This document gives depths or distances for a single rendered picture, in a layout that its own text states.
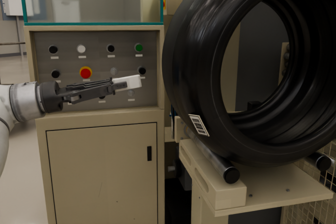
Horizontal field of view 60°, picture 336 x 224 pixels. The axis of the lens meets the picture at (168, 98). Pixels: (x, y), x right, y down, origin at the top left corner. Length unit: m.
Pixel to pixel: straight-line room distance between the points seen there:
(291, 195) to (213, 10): 0.57
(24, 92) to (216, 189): 0.52
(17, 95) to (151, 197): 0.94
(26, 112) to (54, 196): 0.78
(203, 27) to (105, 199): 1.02
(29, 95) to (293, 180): 0.80
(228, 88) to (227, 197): 0.45
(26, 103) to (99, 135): 0.65
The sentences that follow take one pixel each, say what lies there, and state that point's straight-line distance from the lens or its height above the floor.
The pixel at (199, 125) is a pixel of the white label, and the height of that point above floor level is 1.05.
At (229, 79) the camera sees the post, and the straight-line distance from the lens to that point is 1.11.
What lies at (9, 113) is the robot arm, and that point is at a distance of 0.73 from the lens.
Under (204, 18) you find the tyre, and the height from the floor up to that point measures 1.29.
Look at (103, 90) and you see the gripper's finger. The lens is 0.70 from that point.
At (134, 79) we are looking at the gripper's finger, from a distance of 0.73.
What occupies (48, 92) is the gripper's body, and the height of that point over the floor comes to 1.13.
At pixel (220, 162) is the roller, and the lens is 0.82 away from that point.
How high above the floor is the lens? 1.29
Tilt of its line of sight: 15 degrees down
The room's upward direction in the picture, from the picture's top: straight up
